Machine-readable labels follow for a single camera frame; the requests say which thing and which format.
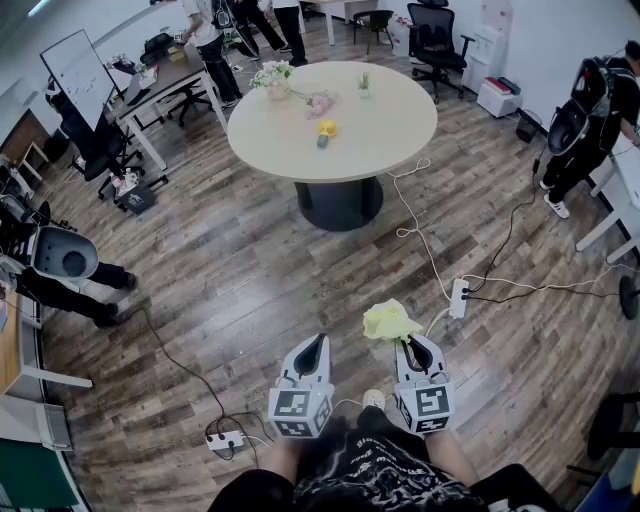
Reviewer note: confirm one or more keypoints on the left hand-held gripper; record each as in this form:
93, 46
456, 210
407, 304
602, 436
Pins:
300, 407

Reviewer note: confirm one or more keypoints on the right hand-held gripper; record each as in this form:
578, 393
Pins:
432, 405

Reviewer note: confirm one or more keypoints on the yellow-green cleaning cloth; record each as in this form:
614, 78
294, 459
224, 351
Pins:
387, 322

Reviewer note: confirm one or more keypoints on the yellow handheld mini fan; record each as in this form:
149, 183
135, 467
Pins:
327, 131

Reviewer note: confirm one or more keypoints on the person's left forearm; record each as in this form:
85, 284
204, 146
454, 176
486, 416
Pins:
280, 457

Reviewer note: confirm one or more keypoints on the person's right forearm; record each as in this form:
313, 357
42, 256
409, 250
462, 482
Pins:
450, 457

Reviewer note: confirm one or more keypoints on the grey table with white legs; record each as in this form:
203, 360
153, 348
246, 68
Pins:
170, 80

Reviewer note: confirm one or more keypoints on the person's white shoe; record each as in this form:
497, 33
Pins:
374, 398

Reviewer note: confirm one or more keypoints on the white power strip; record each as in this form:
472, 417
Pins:
459, 299
225, 441

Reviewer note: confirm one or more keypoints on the person's black printed shirt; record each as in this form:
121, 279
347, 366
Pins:
380, 470

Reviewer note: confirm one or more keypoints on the black round stand base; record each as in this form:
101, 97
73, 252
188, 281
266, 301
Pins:
629, 297

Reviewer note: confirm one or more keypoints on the black waste bin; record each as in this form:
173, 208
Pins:
527, 127

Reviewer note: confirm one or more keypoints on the pink artificial flower bunch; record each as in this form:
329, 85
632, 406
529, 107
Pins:
320, 102

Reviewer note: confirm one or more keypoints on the white low box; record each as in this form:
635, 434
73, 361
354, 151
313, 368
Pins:
497, 102

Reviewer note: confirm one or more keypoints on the small potted green plant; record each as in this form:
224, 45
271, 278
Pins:
363, 85

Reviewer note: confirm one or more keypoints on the white vase of flowers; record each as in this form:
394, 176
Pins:
274, 80

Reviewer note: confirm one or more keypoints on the red book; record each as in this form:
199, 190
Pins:
494, 85

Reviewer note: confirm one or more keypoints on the dark notebook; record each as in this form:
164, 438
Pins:
510, 86

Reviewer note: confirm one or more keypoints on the black swivel chair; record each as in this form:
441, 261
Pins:
97, 150
20, 225

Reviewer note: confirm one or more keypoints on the green panel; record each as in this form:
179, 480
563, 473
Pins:
35, 475

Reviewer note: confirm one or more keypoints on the black office chair with headrest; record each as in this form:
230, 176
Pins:
435, 45

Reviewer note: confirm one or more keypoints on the white water dispenser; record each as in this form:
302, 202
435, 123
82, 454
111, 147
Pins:
487, 45

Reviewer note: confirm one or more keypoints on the white and red box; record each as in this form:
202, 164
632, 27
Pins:
149, 77

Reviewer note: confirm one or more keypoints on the black visitor chair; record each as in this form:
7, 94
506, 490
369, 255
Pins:
372, 22

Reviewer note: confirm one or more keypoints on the rolling whiteboard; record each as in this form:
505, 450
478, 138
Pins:
80, 80

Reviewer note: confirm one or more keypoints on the black round table pedestal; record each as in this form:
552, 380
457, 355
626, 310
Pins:
340, 205

